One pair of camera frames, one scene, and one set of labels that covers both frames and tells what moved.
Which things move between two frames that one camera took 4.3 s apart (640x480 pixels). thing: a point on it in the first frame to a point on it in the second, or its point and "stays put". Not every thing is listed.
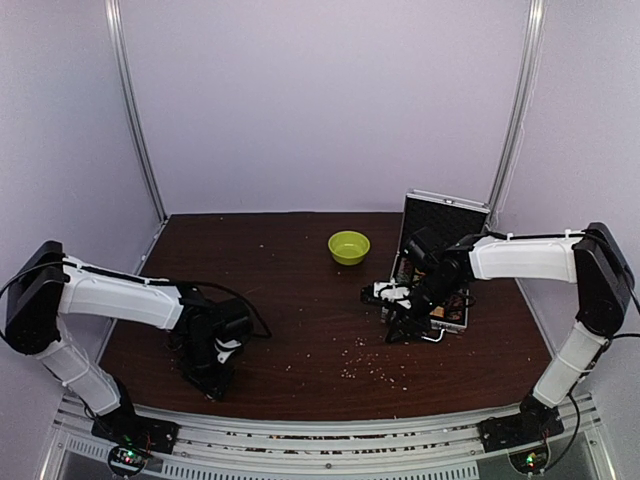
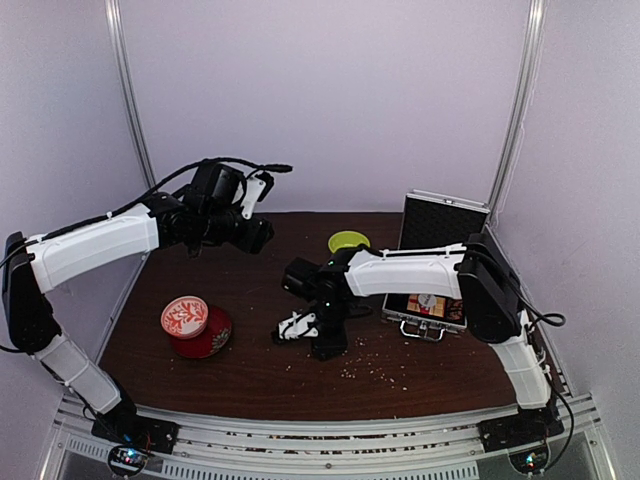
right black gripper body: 410,321 to 337,340
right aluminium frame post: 534,40 stays put
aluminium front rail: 437,453 stays put
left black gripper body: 201,368 to 250,241
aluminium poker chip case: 456,218 stays put
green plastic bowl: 348,247 stays put
